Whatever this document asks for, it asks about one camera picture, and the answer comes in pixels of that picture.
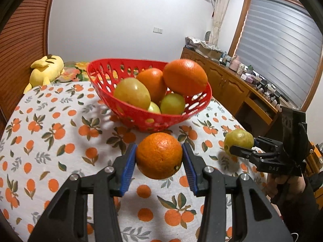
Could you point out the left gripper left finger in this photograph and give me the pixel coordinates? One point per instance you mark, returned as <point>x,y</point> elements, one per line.
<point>123,171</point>

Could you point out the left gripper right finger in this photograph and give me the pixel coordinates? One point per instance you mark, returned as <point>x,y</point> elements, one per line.
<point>198,174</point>

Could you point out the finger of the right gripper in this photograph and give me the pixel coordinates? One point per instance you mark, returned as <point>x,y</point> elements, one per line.
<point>251,155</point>
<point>267,144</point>

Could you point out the small green guava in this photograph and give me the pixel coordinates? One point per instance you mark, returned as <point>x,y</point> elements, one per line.
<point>238,137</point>

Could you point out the small mandarin orange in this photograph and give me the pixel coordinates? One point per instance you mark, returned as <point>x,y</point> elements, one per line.
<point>159,156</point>

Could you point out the green guava with dimple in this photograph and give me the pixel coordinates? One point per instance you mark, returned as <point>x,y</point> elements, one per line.
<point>172,104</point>

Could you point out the green pear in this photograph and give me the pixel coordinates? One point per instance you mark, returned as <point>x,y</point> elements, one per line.
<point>153,108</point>

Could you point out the yellow-green guava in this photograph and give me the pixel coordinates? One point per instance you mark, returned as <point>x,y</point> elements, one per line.
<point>133,92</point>

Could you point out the large orange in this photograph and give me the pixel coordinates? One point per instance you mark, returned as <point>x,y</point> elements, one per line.
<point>185,77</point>
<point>153,80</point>

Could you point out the right hand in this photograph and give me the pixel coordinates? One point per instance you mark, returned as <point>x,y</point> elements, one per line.
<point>282,187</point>

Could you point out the wooden sideboard cabinet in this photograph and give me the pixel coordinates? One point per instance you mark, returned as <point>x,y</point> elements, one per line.
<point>251,109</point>

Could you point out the orange print white cloth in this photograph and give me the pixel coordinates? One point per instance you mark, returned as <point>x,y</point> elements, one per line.
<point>65,129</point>

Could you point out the pink kettle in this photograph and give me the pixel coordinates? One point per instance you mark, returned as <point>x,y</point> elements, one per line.
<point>235,62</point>

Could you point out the red perforated plastic basket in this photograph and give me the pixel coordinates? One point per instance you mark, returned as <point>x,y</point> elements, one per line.
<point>106,74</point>

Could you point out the grey window blind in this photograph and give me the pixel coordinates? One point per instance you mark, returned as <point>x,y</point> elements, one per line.
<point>283,44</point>

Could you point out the floral bed blanket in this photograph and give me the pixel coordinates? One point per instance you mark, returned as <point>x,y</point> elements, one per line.
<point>73,72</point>

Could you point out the clutter pile on cabinet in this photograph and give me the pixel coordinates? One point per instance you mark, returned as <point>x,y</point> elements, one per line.
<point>209,51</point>

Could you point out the yellow plush toy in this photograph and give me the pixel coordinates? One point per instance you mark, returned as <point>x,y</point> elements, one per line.
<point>45,71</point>

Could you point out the small round fan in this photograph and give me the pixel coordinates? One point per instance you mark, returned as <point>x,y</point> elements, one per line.
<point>207,36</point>

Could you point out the brown louvered wardrobe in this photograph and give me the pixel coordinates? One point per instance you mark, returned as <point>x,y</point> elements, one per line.
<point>24,39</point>

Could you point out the white curtain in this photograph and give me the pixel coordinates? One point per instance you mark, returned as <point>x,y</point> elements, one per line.
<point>219,13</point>

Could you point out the white wall switch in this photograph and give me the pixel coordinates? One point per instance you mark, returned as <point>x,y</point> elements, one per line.
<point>157,30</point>

